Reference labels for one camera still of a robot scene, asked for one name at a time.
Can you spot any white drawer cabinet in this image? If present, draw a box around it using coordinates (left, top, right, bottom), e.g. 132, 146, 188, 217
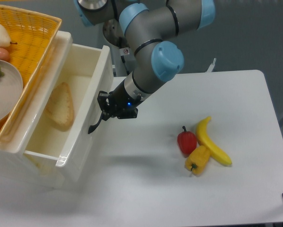
0, 31, 73, 188

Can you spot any grey plate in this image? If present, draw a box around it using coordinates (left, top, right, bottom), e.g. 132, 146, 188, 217
0, 60, 23, 122

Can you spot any red bell pepper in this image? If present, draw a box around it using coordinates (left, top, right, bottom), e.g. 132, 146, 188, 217
177, 126, 197, 157

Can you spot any yellow banana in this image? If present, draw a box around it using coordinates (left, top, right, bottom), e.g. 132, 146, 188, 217
195, 116, 232, 166

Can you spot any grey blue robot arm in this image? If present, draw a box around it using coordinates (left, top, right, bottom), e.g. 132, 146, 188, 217
74, 0, 215, 120

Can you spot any triangular bread slice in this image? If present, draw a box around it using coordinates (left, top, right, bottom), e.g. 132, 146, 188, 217
44, 82, 74, 131

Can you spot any white metal bracket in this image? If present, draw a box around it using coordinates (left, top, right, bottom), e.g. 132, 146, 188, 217
206, 58, 216, 73

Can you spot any yellow woven basket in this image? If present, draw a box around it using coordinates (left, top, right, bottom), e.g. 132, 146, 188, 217
0, 4, 62, 141

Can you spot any yellow bell pepper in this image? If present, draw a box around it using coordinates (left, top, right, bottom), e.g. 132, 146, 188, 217
185, 145, 211, 176

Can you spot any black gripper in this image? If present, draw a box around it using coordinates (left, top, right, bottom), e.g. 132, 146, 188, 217
97, 82, 143, 121

